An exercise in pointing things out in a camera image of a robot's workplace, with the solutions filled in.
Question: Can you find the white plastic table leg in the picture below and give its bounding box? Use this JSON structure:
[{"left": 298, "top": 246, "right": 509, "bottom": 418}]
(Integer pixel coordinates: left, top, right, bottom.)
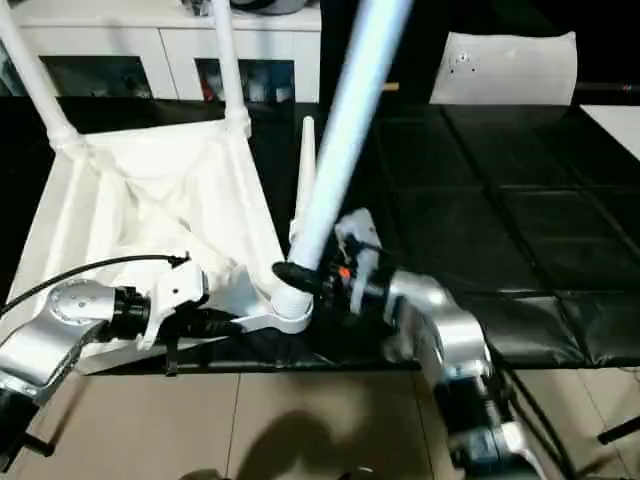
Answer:
[
  {"left": 288, "top": 116, "right": 321, "bottom": 244},
  {"left": 212, "top": 0, "right": 251, "bottom": 139},
  {"left": 285, "top": 0, "right": 417, "bottom": 274},
  {"left": 0, "top": 0, "right": 84, "bottom": 151}
]

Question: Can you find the white plastic table top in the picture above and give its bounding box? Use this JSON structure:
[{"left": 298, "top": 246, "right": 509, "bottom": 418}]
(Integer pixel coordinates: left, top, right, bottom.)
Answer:
[{"left": 7, "top": 117, "right": 316, "bottom": 376}]

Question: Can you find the black quilted mat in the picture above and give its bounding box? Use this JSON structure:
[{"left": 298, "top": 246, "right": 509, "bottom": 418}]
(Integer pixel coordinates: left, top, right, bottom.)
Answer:
[{"left": 0, "top": 94, "right": 640, "bottom": 376}]

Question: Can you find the black metal stand leg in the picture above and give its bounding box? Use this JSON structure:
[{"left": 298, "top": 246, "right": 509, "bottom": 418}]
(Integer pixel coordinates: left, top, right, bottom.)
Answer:
[
  {"left": 24, "top": 434, "right": 56, "bottom": 459},
  {"left": 597, "top": 417, "right": 640, "bottom": 444}
]

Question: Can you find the pale panel with holes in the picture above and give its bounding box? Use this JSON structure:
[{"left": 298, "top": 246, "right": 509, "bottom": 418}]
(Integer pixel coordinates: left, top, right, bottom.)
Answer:
[{"left": 429, "top": 30, "right": 579, "bottom": 106}]

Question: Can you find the black cabinet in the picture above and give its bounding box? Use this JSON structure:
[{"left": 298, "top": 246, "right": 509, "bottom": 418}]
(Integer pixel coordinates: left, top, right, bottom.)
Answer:
[{"left": 319, "top": 0, "right": 640, "bottom": 106}]

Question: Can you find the round grey dish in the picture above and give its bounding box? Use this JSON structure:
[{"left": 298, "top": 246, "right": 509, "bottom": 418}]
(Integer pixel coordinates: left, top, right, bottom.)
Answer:
[{"left": 232, "top": 0, "right": 306, "bottom": 12}]

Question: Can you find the white sideboard with glass doors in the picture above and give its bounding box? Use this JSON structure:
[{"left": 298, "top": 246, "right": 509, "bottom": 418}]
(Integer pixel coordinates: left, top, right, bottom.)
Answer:
[{"left": 0, "top": 0, "right": 324, "bottom": 104}]

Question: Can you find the white flat board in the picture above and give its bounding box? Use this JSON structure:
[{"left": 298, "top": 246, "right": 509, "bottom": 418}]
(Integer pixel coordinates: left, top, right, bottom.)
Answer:
[{"left": 579, "top": 103, "right": 640, "bottom": 161}]

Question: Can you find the black metal bar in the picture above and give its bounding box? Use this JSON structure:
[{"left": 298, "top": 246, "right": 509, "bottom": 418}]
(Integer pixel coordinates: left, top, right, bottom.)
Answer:
[{"left": 574, "top": 82, "right": 640, "bottom": 94}]

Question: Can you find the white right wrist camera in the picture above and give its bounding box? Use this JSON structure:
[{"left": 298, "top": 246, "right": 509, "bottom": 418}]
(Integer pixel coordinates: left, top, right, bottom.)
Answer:
[{"left": 333, "top": 208, "right": 384, "bottom": 314}]

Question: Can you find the black left camera cable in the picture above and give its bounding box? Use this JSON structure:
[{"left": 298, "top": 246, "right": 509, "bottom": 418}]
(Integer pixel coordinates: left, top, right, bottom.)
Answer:
[{"left": 0, "top": 253, "right": 194, "bottom": 316}]

